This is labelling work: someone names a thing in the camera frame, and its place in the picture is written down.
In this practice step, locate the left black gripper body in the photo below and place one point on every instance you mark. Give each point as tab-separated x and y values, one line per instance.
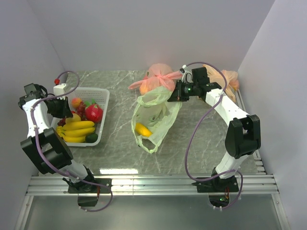
55	108

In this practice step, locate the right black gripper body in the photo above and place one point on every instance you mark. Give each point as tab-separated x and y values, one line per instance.
188	90

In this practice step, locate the yellow fake banana bunch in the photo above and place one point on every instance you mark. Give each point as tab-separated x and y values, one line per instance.
75	132

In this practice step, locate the green avocado-print plastic bag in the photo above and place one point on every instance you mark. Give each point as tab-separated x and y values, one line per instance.
155	113

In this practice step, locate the yellow fake mango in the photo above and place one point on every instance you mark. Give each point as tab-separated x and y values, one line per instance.
142	130

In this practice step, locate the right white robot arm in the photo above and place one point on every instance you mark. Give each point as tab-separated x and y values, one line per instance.
243	130

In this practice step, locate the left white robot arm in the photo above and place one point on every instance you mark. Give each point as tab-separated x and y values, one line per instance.
43	146

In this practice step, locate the dark red fake grape bunch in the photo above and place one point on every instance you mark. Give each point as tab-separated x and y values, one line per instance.
61	122

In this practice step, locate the fake peach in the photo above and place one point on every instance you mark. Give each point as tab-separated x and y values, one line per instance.
75	102

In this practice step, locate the purple fake grape bunch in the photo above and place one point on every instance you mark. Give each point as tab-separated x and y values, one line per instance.
80	110

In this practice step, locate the pink tied plastic bag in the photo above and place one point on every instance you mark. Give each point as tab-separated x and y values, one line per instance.
156	76

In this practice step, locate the red fake dragon fruit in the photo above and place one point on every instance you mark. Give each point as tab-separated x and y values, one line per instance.
94	113

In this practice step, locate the green fake avocado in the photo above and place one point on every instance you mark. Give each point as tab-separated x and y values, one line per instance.
91	138

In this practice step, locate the white plastic basket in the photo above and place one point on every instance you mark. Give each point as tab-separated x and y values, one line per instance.
89	96

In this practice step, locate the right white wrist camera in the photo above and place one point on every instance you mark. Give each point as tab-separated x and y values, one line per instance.
186	74

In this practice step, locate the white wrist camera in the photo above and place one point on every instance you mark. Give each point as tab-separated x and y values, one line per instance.
186	74
59	88

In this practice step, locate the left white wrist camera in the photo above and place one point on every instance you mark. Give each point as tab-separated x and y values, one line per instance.
59	88

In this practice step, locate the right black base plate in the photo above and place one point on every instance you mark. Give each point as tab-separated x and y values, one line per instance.
217	185

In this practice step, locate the aluminium mounting rail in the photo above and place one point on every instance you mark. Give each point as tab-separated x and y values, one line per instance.
149	185

